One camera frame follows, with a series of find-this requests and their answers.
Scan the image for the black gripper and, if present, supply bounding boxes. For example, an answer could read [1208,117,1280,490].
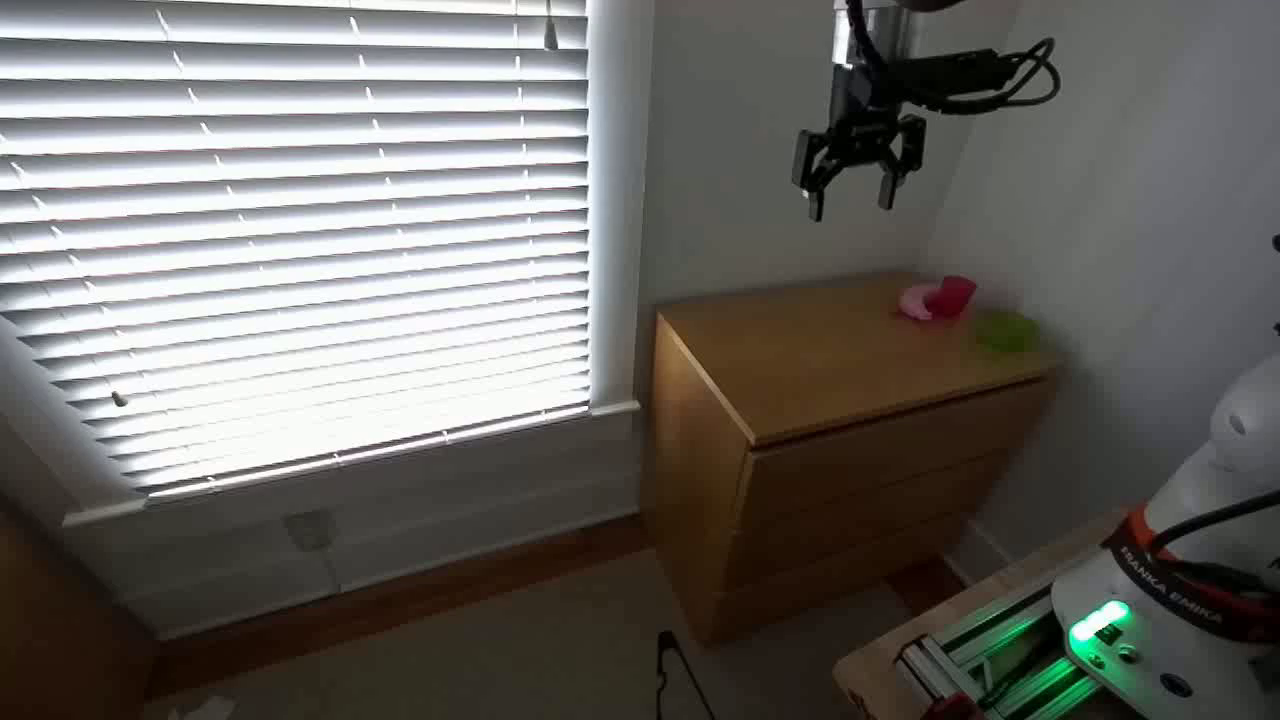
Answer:
[794,61,934,225]

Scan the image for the purple pink toy banana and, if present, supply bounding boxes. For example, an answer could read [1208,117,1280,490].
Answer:
[896,282,940,323]

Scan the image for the red plastic cup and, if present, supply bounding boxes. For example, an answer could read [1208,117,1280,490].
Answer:
[926,272,980,323]

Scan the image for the green plastic bowl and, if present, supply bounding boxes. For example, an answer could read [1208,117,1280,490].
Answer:
[974,308,1044,362]

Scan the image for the wooden dresser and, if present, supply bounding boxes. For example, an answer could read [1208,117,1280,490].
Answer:
[640,267,1063,647]

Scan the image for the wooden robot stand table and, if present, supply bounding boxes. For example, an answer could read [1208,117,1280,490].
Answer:
[833,505,1280,720]

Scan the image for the green lit metal rails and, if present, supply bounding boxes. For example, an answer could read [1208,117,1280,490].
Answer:
[892,584,1111,720]

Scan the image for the white window blinds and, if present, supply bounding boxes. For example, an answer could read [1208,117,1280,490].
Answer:
[0,0,596,495]

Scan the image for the dark brown furniture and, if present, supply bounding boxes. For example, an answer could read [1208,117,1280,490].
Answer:
[0,495,159,720]

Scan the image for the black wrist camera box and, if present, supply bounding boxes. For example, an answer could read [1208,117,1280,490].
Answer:
[918,49,1013,114]

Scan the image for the white window frame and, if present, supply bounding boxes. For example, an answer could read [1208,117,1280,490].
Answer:
[0,0,660,534]

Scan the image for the black floor cable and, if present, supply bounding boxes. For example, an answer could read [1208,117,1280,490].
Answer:
[649,627,717,720]

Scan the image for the white wall outlet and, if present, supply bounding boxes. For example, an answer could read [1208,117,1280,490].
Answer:
[279,509,341,557]

